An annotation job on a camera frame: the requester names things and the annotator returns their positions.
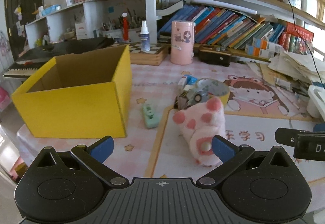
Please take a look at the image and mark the pink plush paw toy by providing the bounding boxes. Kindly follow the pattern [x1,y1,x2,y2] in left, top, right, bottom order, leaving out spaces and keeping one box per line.
[172,96,226,167]

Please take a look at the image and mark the grey round tape dispenser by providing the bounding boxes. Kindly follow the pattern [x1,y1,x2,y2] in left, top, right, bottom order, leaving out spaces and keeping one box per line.
[187,88,209,107]

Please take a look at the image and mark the yellow tape roll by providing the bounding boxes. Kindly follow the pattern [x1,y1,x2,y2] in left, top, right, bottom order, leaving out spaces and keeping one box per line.
[195,78,230,106]

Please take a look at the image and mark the white plastic stand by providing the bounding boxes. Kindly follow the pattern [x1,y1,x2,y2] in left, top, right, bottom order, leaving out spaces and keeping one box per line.
[307,85,325,120]

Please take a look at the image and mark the pink cartoon desk mat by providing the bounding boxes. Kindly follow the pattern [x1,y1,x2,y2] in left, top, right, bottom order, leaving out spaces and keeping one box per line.
[152,71,325,181]

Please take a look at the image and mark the yellow cardboard box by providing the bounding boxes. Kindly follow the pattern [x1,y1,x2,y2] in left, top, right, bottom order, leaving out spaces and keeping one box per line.
[12,45,132,139]

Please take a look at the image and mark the mint green correction tape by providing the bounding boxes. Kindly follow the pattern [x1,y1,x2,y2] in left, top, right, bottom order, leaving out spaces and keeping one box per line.
[142,103,160,129]

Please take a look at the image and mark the stack of loose papers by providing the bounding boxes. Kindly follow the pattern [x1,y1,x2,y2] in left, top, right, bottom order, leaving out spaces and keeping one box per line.
[268,52,324,86]

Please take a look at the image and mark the white blue small box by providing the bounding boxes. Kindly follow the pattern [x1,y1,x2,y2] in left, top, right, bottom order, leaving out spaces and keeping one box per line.
[177,74,198,87]

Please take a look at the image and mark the black electronic keyboard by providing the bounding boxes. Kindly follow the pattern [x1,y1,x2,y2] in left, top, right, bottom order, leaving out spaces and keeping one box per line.
[3,37,115,79]

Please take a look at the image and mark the wooden chess board box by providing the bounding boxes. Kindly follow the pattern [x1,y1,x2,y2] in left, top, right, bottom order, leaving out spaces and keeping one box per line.
[129,43,170,66]

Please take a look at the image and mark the white spray bottle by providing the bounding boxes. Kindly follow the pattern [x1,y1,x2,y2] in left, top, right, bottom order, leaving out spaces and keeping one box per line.
[139,21,150,53]

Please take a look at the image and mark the pink cylindrical canister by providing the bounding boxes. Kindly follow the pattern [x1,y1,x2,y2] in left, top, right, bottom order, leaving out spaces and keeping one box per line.
[171,21,196,65]

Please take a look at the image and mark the red bottle with white cap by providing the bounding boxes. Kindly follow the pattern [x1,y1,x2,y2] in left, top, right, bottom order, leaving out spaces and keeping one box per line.
[122,12,129,41]

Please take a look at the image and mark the white bookshelf unit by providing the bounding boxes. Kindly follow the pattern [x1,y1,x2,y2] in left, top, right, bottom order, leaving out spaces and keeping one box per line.
[25,0,324,48]

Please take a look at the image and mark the black cable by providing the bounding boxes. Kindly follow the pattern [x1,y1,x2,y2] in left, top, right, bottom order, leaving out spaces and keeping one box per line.
[273,0,325,88]

